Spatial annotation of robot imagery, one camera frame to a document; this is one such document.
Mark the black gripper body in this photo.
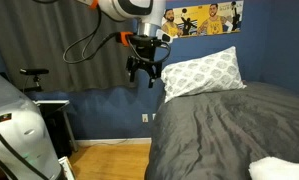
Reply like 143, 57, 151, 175
126, 46, 163, 77

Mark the white fluffy duvet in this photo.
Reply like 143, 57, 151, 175
248, 156, 299, 180

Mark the basketball players poster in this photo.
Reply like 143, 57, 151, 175
161, 0, 245, 39

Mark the grey curtain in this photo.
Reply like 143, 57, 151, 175
0, 0, 138, 93

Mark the white metal frame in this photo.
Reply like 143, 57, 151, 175
58, 156, 77, 180

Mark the black camera on stand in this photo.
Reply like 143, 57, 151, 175
19, 68, 50, 93

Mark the grey blanket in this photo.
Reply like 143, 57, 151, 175
144, 81, 299, 180

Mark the white patterned pillow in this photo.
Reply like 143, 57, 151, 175
160, 45, 247, 104

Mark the black side table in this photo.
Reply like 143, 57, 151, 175
32, 99, 79, 159

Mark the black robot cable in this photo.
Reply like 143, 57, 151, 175
62, 6, 172, 65

